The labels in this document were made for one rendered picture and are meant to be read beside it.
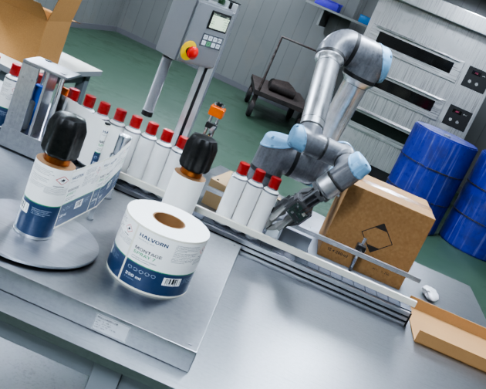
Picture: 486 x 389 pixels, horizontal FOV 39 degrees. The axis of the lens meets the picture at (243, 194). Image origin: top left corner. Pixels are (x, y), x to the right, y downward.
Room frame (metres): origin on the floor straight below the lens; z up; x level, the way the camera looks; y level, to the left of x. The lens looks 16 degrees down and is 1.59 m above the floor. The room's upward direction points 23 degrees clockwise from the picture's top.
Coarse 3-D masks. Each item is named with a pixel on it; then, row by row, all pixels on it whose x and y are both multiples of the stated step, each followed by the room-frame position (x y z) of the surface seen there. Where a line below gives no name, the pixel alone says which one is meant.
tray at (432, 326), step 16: (432, 304) 2.14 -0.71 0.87; (416, 320) 2.04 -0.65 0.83; (432, 320) 2.10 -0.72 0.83; (448, 320) 2.14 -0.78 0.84; (464, 320) 2.14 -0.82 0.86; (416, 336) 1.92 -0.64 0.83; (432, 336) 1.88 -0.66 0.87; (448, 336) 2.03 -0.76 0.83; (464, 336) 2.09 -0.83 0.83; (480, 336) 2.14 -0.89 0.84; (448, 352) 1.88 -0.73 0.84; (464, 352) 1.88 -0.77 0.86; (480, 352) 2.01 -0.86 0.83; (480, 368) 1.88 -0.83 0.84
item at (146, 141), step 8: (152, 128) 2.03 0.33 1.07; (144, 136) 2.02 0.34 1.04; (152, 136) 2.03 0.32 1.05; (144, 144) 2.02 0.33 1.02; (152, 144) 2.03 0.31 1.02; (136, 152) 2.02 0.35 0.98; (144, 152) 2.02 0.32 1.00; (136, 160) 2.02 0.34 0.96; (144, 160) 2.02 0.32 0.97; (128, 168) 2.03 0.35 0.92; (136, 168) 2.02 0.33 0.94; (144, 168) 2.03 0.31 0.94; (136, 176) 2.02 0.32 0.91
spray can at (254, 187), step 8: (256, 168) 2.03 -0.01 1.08; (256, 176) 2.01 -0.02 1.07; (264, 176) 2.02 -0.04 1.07; (248, 184) 2.01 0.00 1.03; (256, 184) 2.01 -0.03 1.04; (248, 192) 2.00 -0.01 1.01; (256, 192) 2.00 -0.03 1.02; (240, 200) 2.02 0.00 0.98; (248, 200) 2.00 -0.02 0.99; (256, 200) 2.01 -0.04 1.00; (240, 208) 2.00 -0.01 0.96; (248, 208) 2.00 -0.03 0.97; (232, 216) 2.02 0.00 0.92; (240, 216) 2.00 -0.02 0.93; (248, 216) 2.01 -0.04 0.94; (240, 232) 2.01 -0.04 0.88
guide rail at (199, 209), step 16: (128, 176) 1.99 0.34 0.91; (160, 192) 1.99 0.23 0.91; (224, 224) 1.99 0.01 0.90; (240, 224) 1.99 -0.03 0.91; (272, 240) 1.98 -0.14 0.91; (304, 256) 1.98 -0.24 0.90; (336, 272) 1.98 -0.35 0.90; (352, 272) 1.98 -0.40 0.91; (384, 288) 1.97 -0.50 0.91; (416, 304) 1.97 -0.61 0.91
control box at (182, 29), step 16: (176, 0) 2.07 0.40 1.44; (192, 0) 2.04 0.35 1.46; (176, 16) 2.06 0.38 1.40; (192, 16) 2.03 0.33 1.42; (208, 16) 2.07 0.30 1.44; (176, 32) 2.05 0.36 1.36; (192, 32) 2.04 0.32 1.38; (208, 32) 2.09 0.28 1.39; (160, 48) 2.07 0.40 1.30; (176, 48) 2.03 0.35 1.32; (208, 48) 2.11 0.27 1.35; (192, 64) 2.09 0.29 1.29; (208, 64) 2.13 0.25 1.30
